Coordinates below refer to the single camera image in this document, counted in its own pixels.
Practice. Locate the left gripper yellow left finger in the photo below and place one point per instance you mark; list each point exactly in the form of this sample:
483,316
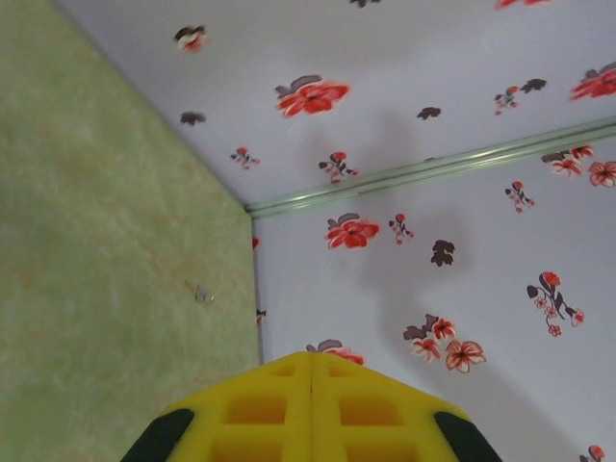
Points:
298,409

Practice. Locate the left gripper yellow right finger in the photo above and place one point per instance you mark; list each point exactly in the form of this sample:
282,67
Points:
327,414

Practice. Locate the aluminium corner post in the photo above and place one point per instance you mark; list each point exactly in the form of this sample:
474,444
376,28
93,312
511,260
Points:
433,163

